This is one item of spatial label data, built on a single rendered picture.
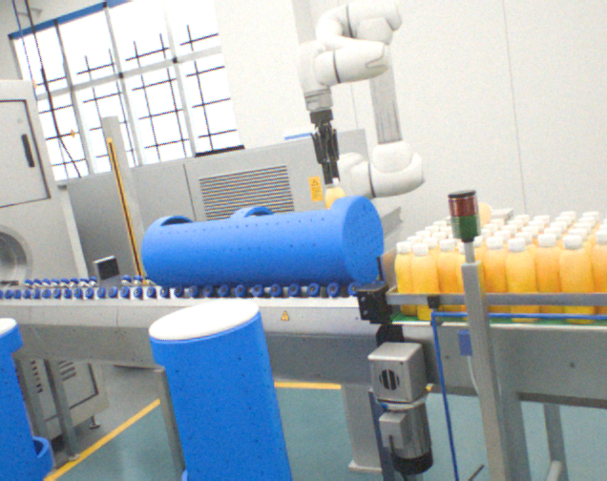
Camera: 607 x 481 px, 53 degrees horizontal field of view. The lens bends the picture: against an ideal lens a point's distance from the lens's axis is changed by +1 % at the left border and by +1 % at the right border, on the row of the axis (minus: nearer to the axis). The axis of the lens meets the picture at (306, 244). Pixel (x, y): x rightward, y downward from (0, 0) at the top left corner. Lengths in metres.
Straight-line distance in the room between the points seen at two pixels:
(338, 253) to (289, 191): 1.86
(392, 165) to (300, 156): 1.25
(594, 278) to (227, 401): 0.91
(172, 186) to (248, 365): 2.71
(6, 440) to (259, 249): 0.93
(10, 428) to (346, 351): 1.02
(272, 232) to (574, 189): 2.94
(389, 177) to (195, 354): 1.24
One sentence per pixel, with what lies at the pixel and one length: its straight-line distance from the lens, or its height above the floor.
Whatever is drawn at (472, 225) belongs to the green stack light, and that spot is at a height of 1.19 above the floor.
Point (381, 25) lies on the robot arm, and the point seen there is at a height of 1.80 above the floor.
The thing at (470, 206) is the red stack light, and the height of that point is 1.23.
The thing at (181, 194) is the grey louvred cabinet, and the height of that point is 1.23.
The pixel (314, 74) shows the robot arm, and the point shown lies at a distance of 1.93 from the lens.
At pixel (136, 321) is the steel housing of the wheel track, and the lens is 2.47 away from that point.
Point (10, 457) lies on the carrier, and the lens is 2.08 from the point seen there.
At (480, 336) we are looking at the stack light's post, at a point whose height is 0.93.
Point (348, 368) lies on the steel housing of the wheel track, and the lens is 1.97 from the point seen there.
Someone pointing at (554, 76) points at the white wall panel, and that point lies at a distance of 4.47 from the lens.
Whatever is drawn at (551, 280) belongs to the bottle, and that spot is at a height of 1.00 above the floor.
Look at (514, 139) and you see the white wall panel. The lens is 4.50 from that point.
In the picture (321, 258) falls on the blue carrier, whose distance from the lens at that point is 1.82.
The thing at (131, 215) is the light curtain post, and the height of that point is 1.23.
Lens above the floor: 1.42
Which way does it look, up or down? 10 degrees down
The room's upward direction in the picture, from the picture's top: 10 degrees counter-clockwise
